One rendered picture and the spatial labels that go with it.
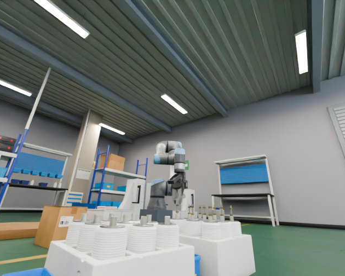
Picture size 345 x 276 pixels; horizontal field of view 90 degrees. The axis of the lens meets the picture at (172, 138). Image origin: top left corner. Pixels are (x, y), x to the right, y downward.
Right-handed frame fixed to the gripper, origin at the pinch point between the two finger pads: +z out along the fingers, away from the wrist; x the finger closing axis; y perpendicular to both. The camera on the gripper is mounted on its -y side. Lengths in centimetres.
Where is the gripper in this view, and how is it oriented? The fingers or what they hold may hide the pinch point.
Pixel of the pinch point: (177, 201)
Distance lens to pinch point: 115.7
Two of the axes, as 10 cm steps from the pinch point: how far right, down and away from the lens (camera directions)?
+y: 5.9, 3.2, 7.4
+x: -8.1, 2.0, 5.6
